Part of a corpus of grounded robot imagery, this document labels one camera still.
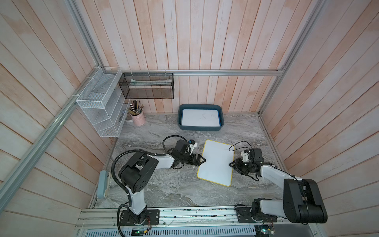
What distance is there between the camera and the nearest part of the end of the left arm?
756mm

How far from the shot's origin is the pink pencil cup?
1.03 m

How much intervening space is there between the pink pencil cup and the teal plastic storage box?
28cm

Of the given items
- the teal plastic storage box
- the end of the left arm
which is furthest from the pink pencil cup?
the end of the left arm

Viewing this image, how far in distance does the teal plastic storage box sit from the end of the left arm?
261 millimetres

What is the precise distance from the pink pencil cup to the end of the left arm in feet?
1.38

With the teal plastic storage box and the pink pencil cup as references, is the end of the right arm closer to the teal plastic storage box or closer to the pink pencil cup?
the teal plastic storage box

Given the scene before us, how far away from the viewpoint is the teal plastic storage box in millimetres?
1125

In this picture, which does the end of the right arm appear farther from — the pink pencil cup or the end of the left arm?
the pink pencil cup

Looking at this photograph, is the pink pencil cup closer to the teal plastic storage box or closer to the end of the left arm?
the teal plastic storage box
